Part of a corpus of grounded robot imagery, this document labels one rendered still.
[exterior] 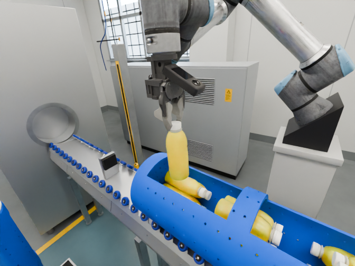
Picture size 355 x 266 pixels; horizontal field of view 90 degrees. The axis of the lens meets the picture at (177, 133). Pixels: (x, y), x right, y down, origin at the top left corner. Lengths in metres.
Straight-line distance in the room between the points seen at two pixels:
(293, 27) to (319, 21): 2.09
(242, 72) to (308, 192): 1.21
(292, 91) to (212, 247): 0.90
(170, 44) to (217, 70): 1.62
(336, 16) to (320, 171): 2.27
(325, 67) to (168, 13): 0.84
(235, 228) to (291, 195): 0.87
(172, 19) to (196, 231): 0.59
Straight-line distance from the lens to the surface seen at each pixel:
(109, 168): 1.22
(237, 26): 3.34
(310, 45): 1.12
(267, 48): 3.23
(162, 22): 0.48
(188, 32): 0.60
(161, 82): 0.51
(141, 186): 0.75
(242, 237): 0.58
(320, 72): 1.14
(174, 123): 0.54
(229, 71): 2.04
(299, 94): 1.19
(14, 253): 1.31
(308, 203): 1.43
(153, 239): 0.95
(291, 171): 1.30
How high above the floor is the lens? 1.67
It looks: 26 degrees down
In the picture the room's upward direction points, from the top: 4 degrees counter-clockwise
